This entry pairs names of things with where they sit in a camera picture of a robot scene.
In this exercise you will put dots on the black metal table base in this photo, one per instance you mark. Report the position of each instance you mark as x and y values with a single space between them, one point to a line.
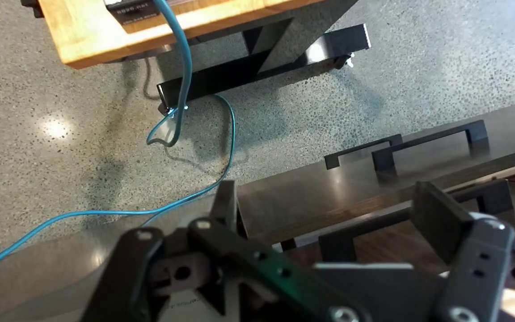
269 59

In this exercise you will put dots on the wooden board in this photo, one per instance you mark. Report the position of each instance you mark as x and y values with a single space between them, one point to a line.
90 29

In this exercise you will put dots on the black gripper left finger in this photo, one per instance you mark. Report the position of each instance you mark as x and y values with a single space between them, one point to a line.
242 260

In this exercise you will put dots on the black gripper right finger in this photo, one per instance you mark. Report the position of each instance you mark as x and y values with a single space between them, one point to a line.
475 261

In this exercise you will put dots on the dark counter cabinet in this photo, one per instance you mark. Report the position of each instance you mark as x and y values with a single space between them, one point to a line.
330 197

